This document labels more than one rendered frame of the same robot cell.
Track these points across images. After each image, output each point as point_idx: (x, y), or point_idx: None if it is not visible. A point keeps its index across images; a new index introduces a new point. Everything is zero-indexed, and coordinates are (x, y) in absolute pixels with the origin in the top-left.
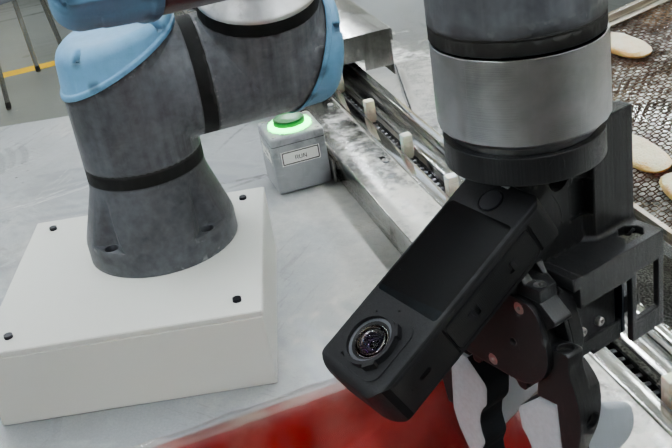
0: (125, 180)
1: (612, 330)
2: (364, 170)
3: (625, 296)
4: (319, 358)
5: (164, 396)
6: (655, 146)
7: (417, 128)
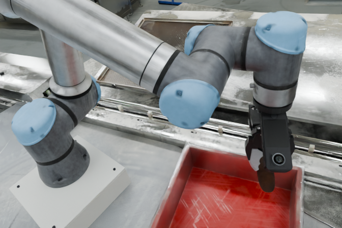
0: (60, 157)
1: None
2: (92, 115)
3: None
4: (134, 169)
5: (106, 207)
6: None
7: None
